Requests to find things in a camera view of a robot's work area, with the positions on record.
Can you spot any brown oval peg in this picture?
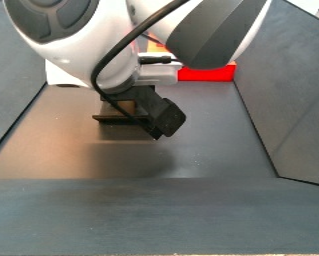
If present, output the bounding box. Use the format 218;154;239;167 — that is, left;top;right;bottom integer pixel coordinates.
118;101;136;115

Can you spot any black curved fixture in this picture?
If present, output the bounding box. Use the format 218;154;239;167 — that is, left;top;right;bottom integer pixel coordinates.
92;100;148;125

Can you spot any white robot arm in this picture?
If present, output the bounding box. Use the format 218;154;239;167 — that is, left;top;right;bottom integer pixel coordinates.
3;0;271;93

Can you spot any red shape sorter block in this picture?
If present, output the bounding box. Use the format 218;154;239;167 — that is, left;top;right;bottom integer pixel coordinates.
144;31;238;83

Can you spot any black camera cable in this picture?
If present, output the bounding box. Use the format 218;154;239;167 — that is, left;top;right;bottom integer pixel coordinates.
90;0;191;134

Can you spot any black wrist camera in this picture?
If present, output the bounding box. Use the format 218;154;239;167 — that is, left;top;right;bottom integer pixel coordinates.
99;85;187;141

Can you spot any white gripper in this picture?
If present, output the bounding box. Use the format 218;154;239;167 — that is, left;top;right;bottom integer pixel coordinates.
135;52;183;86

